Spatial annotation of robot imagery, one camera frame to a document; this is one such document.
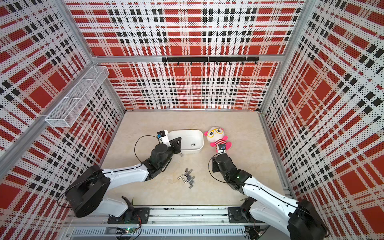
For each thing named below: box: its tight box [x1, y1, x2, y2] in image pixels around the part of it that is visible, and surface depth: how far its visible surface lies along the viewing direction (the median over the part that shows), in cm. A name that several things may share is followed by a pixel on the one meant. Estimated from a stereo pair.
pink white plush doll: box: [204, 126, 232, 153], surface depth 100 cm
